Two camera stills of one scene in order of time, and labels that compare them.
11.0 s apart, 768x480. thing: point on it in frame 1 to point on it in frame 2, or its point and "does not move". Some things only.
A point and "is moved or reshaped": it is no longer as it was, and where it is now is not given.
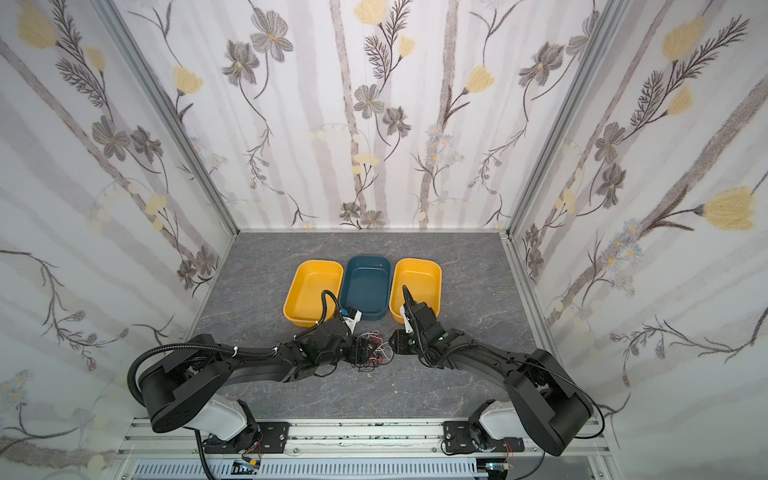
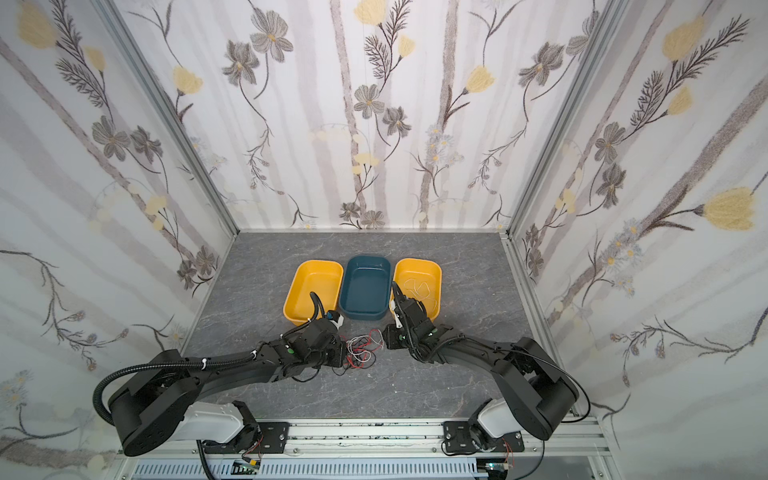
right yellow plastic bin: (423, 281) does not move
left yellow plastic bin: (303, 304) does not move
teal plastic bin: (366, 284) does not move
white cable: (382, 345) is moved or reshaped
